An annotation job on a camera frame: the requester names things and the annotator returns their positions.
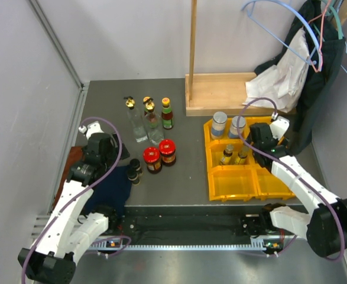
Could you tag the yellow bin front left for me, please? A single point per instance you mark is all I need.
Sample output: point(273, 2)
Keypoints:
point(232, 183)

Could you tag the black cap spice jar back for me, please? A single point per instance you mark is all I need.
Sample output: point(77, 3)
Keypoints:
point(136, 165)

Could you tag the yellow bin front right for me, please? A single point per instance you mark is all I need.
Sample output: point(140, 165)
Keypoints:
point(270, 187)

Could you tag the green clothes hanger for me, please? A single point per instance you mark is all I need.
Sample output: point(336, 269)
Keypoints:
point(329, 9)

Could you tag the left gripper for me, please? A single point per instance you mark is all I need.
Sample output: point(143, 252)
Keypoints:
point(115, 151)

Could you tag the yellow bin back right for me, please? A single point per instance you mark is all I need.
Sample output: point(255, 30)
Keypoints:
point(253, 120)

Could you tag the yellow bin back left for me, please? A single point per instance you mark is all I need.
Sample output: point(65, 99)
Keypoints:
point(209, 141)

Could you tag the black cap spice jar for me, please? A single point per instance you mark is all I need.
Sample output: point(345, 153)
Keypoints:
point(136, 165)
point(133, 176)

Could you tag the red lid jar left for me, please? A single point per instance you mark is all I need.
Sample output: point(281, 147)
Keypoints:
point(151, 156)

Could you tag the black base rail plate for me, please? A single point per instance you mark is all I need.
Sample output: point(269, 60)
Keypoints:
point(163, 227)

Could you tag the clear bottle red label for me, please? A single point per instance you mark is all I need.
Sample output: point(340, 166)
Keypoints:
point(154, 125)

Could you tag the yellow label brown cap bottle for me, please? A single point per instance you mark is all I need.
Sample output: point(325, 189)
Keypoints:
point(242, 155)

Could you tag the red lid jar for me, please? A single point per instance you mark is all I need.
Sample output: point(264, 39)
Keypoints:
point(151, 156)
point(167, 149)

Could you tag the red sauce bottle yellow cap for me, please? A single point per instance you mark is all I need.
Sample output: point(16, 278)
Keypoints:
point(167, 114)

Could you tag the wooden pole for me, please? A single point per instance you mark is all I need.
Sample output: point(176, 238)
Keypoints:
point(192, 46)

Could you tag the dark green jacket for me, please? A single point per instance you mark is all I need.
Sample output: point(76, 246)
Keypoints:
point(317, 85)

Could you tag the small brown cap bottle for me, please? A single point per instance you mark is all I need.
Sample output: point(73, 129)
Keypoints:
point(227, 155)

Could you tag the black cap spice jar middle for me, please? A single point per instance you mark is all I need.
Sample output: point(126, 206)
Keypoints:
point(133, 176)

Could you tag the clear bottle gold pourer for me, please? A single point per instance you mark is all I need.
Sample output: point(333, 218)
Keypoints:
point(136, 121)

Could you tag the white crumpled cloth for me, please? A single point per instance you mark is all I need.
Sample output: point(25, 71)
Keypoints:
point(283, 82)

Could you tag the green bottle gold pourer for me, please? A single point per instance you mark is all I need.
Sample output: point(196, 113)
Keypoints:
point(146, 102)

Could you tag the blue clothes hanger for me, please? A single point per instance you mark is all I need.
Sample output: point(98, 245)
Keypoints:
point(315, 55)

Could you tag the silver lid spice jar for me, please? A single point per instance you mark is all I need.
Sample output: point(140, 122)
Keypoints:
point(236, 128)
point(218, 125)

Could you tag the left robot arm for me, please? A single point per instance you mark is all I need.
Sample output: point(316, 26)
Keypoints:
point(54, 255)

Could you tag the pink clothes hanger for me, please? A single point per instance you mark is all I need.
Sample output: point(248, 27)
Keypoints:
point(322, 19)

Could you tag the yellow bin middle left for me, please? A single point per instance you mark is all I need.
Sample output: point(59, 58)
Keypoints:
point(215, 152)

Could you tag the brown orange cloth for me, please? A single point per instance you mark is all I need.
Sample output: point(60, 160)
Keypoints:
point(74, 156)

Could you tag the navy blue cloth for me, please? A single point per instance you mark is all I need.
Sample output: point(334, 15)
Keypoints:
point(113, 191)

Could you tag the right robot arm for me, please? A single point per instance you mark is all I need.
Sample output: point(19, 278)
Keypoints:
point(324, 224)

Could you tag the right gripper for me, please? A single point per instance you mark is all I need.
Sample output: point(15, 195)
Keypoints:
point(283, 142)

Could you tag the red lid jar right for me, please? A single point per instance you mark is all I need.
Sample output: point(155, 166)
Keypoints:
point(167, 149)

